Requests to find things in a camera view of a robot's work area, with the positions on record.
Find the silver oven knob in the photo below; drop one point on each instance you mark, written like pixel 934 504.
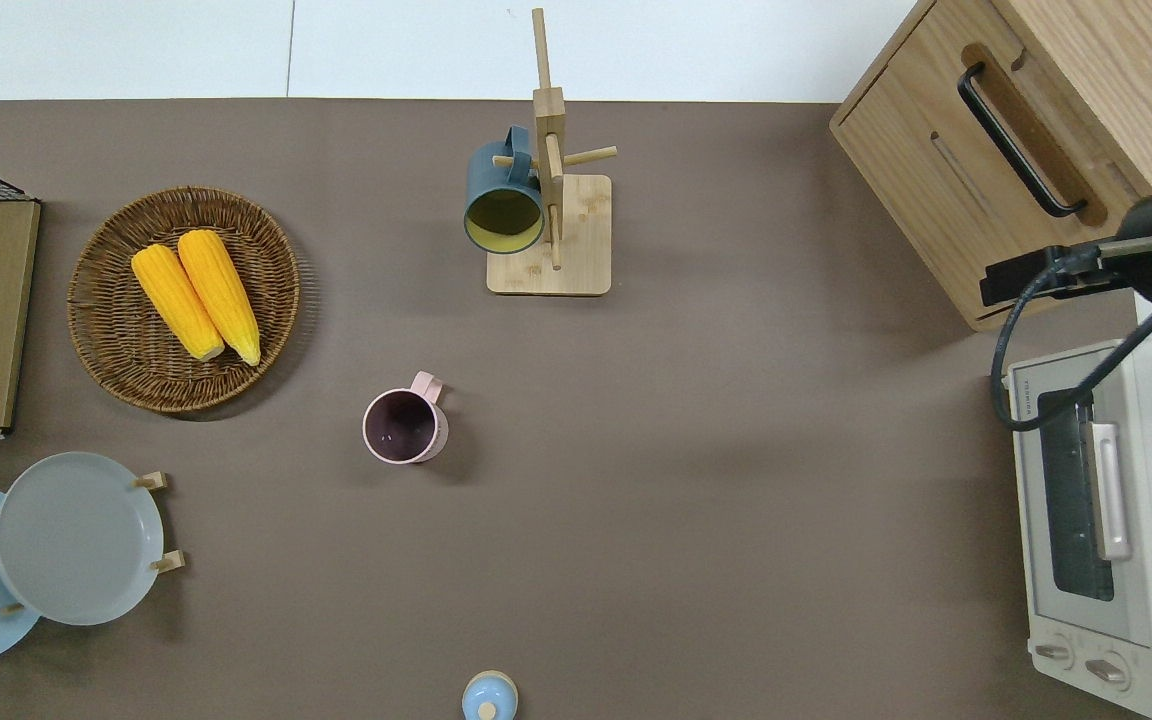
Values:
pixel 1108 670
pixel 1056 652

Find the pink mug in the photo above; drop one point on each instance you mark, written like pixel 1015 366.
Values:
pixel 404 425

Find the grey plate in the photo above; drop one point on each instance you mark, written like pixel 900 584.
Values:
pixel 76 540

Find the yellow corn cob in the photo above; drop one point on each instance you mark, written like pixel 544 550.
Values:
pixel 176 300
pixel 221 290

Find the wooden plate rack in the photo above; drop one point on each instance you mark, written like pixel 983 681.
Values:
pixel 158 481

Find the teal mug yellow inside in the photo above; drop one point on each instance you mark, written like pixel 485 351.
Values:
pixel 501 180

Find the wooden cabinet box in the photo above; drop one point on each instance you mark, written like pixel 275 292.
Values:
pixel 936 170

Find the wooden mug rack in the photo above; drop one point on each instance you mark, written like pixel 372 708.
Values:
pixel 576 250

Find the brown table mat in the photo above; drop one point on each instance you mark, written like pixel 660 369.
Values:
pixel 636 500

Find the brown wicker basket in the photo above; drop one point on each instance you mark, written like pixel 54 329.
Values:
pixel 116 350

